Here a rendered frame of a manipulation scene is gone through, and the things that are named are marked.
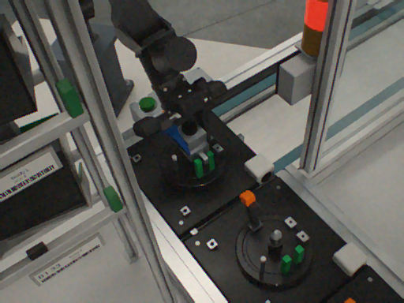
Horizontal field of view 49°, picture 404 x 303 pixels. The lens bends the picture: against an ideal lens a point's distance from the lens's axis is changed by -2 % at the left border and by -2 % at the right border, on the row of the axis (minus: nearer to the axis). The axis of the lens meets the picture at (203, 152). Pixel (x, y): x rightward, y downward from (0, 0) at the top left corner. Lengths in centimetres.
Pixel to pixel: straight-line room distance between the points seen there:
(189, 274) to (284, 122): 45
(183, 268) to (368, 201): 45
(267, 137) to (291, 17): 194
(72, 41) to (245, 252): 58
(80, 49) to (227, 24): 254
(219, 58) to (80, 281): 73
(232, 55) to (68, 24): 104
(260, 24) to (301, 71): 215
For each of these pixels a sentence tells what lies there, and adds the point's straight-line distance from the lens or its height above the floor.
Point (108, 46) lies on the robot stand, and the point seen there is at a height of 106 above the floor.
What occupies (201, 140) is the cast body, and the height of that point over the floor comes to 107.
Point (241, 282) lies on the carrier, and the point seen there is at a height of 97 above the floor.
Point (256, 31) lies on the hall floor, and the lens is 282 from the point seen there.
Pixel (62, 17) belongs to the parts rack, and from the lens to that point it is 33.
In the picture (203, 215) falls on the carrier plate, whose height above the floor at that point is 97.
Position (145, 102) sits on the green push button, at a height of 97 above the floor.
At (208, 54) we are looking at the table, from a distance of 136.
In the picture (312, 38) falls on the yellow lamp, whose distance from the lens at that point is 72.
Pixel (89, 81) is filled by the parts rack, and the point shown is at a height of 150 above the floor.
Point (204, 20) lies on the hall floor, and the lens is 293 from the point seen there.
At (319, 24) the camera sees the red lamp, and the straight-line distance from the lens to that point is 71.
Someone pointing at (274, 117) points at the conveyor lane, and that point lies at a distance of 111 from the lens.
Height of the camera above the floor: 174
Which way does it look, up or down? 53 degrees down
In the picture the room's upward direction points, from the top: 6 degrees counter-clockwise
